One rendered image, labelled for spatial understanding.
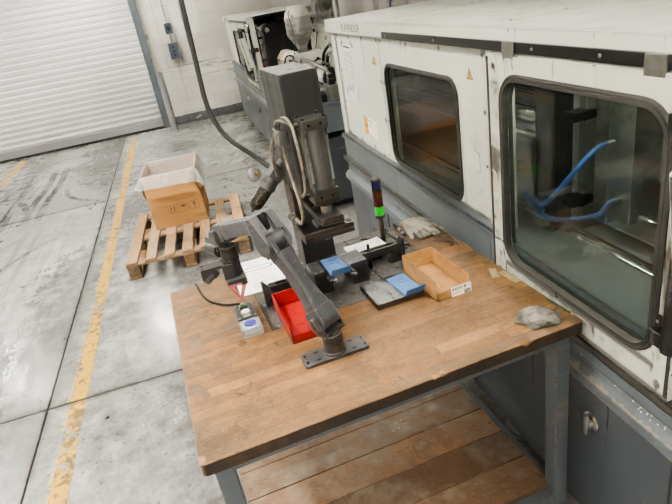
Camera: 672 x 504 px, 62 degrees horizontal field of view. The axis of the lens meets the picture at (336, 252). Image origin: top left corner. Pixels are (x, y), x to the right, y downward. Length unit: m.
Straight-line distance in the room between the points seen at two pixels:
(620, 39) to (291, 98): 0.95
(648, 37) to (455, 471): 1.54
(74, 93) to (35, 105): 0.68
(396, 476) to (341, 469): 0.22
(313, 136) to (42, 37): 9.46
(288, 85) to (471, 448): 1.48
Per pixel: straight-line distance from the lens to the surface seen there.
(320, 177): 1.85
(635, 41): 1.44
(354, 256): 2.03
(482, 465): 2.26
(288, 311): 1.93
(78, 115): 11.13
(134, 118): 11.05
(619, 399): 1.82
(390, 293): 1.89
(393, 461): 2.29
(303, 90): 1.87
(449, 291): 1.86
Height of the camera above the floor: 1.88
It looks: 25 degrees down
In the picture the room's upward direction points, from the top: 10 degrees counter-clockwise
